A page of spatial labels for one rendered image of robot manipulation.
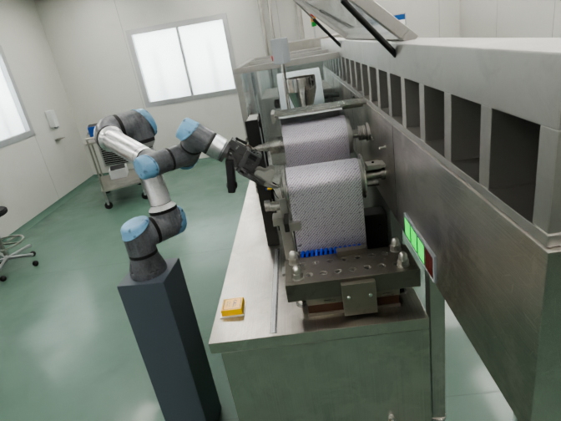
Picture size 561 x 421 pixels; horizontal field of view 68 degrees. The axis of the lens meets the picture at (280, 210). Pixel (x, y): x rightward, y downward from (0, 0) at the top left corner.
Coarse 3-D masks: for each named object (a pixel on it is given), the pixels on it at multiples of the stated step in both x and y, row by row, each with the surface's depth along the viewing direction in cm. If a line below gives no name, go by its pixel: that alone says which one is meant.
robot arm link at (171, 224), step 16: (128, 112) 160; (144, 112) 162; (128, 128) 157; (144, 128) 161; (144, 144) 162; (160, 176) 169; (160, 192) 169; (160, 208) 169; (176, 208) 174; (160, 224) 169; (176, 224) 173
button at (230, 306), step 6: (228, 300) 141; (234, 300) 140; (240, 300) 140; (222, 306) 138; (228, 306) 138; (234, 306) 137; (240, 306) 137; (222, 312) 136; (228, 312) 136; (234, 312) 136; (240, 312) 136
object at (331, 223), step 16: (304, 208) 136; (320, 208) 136; (336, 208) 136; (352, 208) 136; (304, 224) 138; (320, 224) 138; (336, 224) 138; (352, 224) 138; (304, 240) 140; (320, 240) 140; (336, 240) 140; (352, 240) 140
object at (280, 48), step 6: (270, 42) 171; (276, 42) 170; (282, 42) 171; (276, 48) 171; (282, 48) 171; (288, 48) 176; (276, 54) 172; (282, 54) 171; (288, 54) 176; (276, 60) 173; (282, 60) 172; (288, 60) 176
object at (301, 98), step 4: (300, 92) 191; (304, 92) 191; (308, 92) 191; (312, 92) 193; (292, 96) 194; (296, 96) 193; (300, 96) 192; (304, 96) 192; (308, 96) 193; (312, 96) 194; (292, 100) 196; (296, 100) 194; (300, 100) 194; (304, 100) 193; (308, 100) 194; (312, 100) 196; (296, 104) 196; (300, 104) 195; (304, 104) 195; (308, 104) 195; (312, 104) 197
